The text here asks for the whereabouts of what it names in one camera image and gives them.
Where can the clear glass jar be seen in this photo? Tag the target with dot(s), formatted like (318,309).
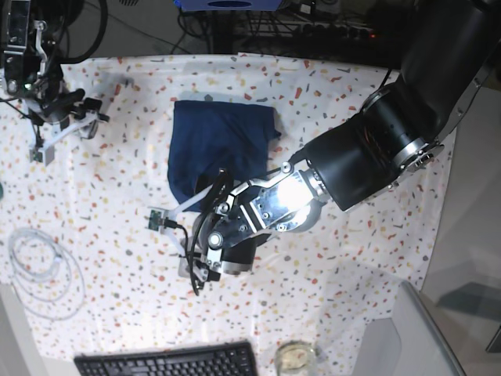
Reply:
(296,358)

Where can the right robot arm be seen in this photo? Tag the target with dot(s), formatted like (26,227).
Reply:
(31,33)

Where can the dark blue t-shirt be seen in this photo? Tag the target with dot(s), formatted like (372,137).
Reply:
(208,136)

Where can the black computer keyboard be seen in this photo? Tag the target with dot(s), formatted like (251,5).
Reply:
(228,359)

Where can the black wire rack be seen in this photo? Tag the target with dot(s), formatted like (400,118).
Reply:
(290,22)

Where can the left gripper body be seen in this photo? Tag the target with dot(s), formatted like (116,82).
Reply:
(226,243)

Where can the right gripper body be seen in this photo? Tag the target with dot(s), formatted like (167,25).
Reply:
(55,111)

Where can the blue box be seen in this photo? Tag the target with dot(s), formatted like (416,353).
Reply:
(227,5)

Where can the terrazzo pattern table cloth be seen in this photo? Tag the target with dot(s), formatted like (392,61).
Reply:
(87,276)

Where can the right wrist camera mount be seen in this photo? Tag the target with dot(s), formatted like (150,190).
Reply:
(44,137)

